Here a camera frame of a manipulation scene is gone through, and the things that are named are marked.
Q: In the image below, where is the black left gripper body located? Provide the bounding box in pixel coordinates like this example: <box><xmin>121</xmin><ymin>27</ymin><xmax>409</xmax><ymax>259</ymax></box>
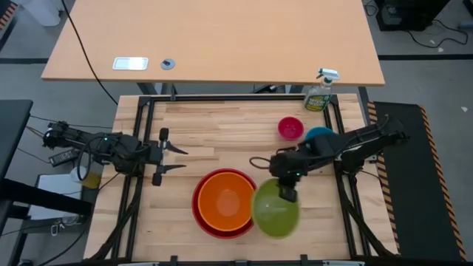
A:
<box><xmin>149</xmin><ymin>127</ymin><xmax>171</xmax><ymax>187</ymax></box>

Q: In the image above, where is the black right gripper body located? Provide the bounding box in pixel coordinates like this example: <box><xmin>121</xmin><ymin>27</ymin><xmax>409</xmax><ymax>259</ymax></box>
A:
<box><xmin>276</xmin><ymin>173</ymin><xmax>302</xmax><ymax>194</ymax></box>

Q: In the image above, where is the green plastic bowl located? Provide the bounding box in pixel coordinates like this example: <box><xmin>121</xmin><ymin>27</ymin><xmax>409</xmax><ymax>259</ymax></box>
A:
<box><xmin>251</xmin><ymin>177</ymin><xmax>301</xmax><ymax>239</ymax></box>

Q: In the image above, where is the large red plastic bowl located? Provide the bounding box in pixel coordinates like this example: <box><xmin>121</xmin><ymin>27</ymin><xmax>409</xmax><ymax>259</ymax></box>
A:
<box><xmin>191</xmin><ymin>168</ymin><xmax>259</xmax><ymax>240</ymax></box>

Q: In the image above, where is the small magenta plastic bowl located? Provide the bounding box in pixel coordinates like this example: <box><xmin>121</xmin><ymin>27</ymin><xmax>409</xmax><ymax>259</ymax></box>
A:
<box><xmin>277</xmin><ymin>116</ymin><xmax>305</xmax><ymax>142</ymax></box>

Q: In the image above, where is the blue plastic bowl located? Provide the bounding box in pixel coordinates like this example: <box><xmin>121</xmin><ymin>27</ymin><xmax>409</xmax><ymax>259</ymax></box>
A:
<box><xmin>304</xmin><ymin>126</ymin><xmax>338</xmax><ymax>143</ymax></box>

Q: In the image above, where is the orange plastic bowl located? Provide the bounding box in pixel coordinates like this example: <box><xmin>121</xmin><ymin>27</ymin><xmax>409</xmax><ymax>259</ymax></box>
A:
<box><xmin>197</xmin><ymin>171</ymin><xmax>256</xmax><ymax>233</ymax></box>

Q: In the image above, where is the yellow and white bottle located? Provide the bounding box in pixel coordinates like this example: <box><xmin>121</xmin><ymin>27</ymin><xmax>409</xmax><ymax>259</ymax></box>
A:
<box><xmin>69</xmin><ymin>165</ymin><xmax>102</xmax><ymax>190</ymax></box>

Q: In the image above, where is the clear spray bottle green label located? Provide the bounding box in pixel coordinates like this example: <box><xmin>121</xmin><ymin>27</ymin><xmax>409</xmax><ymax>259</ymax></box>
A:
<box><xmin>303</xmin><ymin>67</ymin><xmax>341</xmax><ymax>113</ymax></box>

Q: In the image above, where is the white rectangular desk plate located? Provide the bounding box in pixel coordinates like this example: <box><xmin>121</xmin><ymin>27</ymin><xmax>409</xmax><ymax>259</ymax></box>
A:
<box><xmin>112</xmin><ymin>56</ymin><xmax>150</xmax><ymax>72</ymax></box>

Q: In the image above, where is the black power adapter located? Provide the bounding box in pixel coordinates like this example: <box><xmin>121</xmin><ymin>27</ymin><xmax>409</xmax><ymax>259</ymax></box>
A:
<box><xmin>48</xmin><ymin>148</ymin><xmax>81</xmax><ymax>168</ymax></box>

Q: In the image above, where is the white box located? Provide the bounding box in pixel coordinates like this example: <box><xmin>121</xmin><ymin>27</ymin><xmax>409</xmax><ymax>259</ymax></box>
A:
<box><xmin>26</xmin><ymin>172</ymin><xmax>94</xmax><ymax>222</ymax></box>

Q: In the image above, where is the black hazard-striped floor mat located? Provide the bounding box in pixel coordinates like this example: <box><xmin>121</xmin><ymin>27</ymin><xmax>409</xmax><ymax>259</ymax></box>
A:
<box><xmin>367</xmin><ymin>100</ymin><xmax>469</xmax><ymax>262</ymax></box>

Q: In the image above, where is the light wooden desk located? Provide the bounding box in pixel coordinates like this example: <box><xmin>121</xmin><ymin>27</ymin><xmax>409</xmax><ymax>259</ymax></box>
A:
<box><xmin>40</xmin><ymin>0</ymin><xmax>386</xmax><ymax>88</ymax></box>

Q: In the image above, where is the white bin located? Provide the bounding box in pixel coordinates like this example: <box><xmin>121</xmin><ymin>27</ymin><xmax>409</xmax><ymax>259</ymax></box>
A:
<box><xmin>13</xmin><ymin>0</ymin><xmax>63</xmax><ymax>27</ymax></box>

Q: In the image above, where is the black computer tower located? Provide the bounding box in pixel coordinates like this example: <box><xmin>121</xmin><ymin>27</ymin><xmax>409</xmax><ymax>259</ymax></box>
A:
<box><xmin>374</xmin><ymin>0</ymin><xmax>451</xmax><ymax>33</ymax></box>

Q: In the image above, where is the black cable loop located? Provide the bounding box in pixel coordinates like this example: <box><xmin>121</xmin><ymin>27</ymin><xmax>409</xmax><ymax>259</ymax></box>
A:
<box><xmin>248</xmin><ymin>156</ymin><xmax>273</xmax><ymax>171</ymax></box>

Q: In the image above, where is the black aluminium table frame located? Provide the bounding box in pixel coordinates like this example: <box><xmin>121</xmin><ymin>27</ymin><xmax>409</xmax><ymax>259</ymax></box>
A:
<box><xmin>109</xmin><ymin>93</ymin><xmax>374</xmax><ymax>262</ymax></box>

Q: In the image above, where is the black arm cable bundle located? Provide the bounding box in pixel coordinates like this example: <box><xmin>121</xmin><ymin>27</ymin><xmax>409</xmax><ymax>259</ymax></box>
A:
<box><xmin>336</xmin><ymin>172</ymin><xmax>393</xmax><ymax>259</ymax></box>
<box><xmin>88</xmin><ymin>174</ymin><xmax>145</xmax><ymax>261</ymax></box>

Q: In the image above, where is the long black cable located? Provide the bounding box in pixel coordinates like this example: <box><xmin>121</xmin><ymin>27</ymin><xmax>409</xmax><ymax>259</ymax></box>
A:
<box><xmin>60</xmin><ymin>0</ymin><xmax>120</xmax><ymax>106</ymax></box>

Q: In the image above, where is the black floor cable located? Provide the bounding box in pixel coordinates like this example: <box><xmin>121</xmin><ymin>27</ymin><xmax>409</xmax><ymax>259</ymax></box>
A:
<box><xmin>404</xmin><ymin>18</ymin><xmax>470</xmax><ymax>50</ymax></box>

